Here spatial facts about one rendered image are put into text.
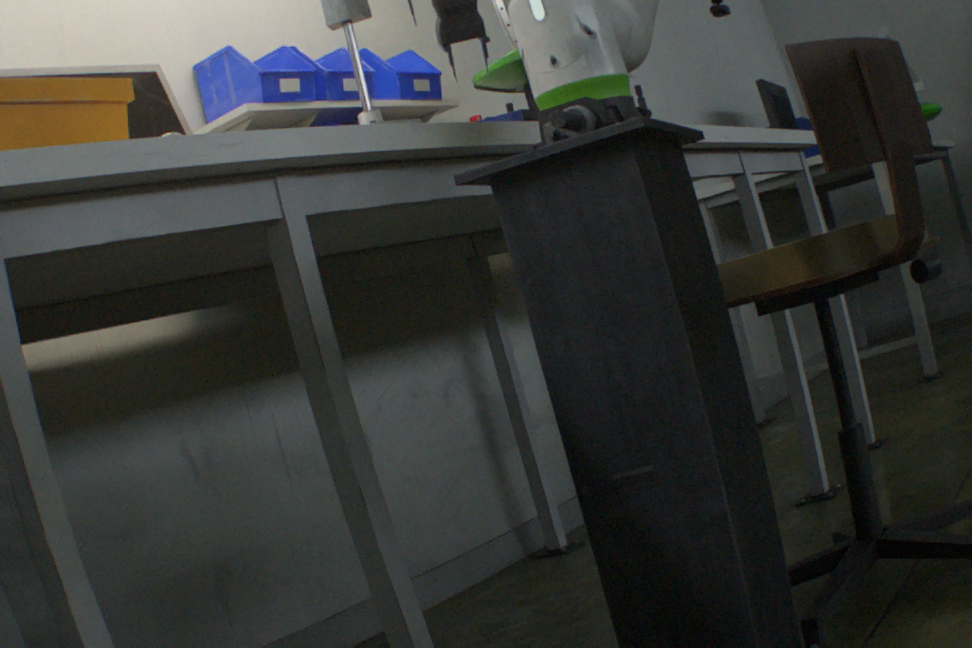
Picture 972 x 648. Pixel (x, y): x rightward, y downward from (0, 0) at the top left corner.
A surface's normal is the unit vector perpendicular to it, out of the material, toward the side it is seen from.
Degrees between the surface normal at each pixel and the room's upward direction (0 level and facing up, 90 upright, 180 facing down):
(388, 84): 92
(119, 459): 90
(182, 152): 90
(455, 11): 126
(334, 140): 90
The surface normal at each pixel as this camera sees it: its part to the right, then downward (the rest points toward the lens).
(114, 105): 0.88, -0.18
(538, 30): -0.58, 0.15
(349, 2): -0.11, 0.00
